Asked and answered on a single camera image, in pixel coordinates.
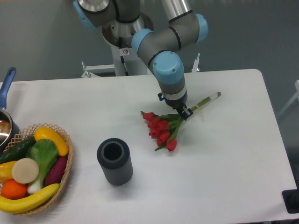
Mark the blue handled saucepan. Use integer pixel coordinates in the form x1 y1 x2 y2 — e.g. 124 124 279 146
0 67 19 154

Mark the green bok choy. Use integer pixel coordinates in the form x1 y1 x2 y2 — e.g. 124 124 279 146
26 139 58 195

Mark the white object at right edge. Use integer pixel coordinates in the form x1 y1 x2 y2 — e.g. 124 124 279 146
279 80 299 114

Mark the yellow banana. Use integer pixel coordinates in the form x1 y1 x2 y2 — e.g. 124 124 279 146
0 183 60 214

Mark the green cucumber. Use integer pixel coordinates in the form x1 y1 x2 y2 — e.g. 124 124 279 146
0 136 36 164

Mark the dark grey ribbed vase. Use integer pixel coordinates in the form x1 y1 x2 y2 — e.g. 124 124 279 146
97 138 133 186

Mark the orange fruit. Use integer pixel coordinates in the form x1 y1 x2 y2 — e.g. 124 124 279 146
0 180 27 200

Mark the purple sweet potato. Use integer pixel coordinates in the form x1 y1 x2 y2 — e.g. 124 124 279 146
44 157 67 186

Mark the red tulip bouquet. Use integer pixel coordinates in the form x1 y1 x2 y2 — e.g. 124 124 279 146
141 91 221 152

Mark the woven wicker basket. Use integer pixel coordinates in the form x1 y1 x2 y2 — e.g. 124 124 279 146
0 123 73 215

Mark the black device at edge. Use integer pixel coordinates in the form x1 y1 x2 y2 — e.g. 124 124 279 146
282 189 299 214

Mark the yellow bell pepper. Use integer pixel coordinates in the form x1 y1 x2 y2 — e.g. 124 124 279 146
0 161 16 183

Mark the beige round disc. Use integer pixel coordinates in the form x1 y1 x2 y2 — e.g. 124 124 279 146
12 158 39 184

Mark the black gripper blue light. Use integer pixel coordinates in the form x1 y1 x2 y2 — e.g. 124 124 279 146
158 92 193 120

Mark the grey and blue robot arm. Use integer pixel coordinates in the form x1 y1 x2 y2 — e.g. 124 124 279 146
73 0 208 120

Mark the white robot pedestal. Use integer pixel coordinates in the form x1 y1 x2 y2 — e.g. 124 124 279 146
81 35 201 79

